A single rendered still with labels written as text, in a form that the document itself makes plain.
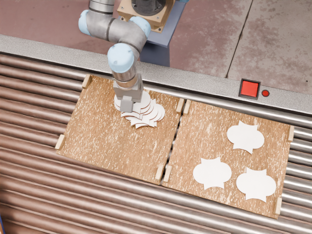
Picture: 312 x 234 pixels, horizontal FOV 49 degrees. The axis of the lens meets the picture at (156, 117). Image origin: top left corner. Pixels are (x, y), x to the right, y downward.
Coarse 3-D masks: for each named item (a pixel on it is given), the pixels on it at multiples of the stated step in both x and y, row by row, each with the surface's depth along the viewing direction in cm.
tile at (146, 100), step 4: (144, 92) 128; (116, 96) 128; (144, 96) 128; (148, 96) 128; (116, 100) 128; (120, 100) 128; (144, 100) 127; (148, 100) 127; (116, 104) 128; (136, 104) 127; (140, 104) 127; (144, 104) 127; (148, 104) 127; (136, 108) 126; (140, 108) 126; (144, 108) 127; (124, 112) 127; (136, 112) 126; (140, 112) 127
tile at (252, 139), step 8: (232, 128) 128; (240, 128) 128; (248, 128) 127; (256, 128) 127; (232, 136) 127; (240, 136) 126; (248, 136) 126; (256, 136) 126; (240, 144) 125; (248, 144) 125; (256, 144) 125; (248, 152) 125
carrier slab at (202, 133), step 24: (192, 120) 131; (216, 120) 130; (240, 120) 130; (264, 120) 129; (192, 144) 128; (216, 144) 127; (264, 144) 126; (288, 144) 126; (192, 168) 124; (240, 168) 123; (264, 168) 123; (192, 192) 121; (216, 192) 121; (240, 192) 120
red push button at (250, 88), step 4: (244, 84) 136; (248, 84) 136; (252, 84) 136; (256, 84) 136; (244, 88) 136; (248, 88) 135; (252, 88) 135; (256, 88) 135; (244, 92) 135; (248, 92) 135; (252, 92) 135; (256, 92) 135
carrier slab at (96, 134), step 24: (96, 96) 137; (168, 96) 135; (72, 120) 134; (96, 120) 133; (120, 120) 133; (168, 120) 132; (72, 144) 130; (96, 144) 130; (120, 144) 129; (144, 144) 128; (168, 144) 128; (120, 168) 126; (144, 168) 125
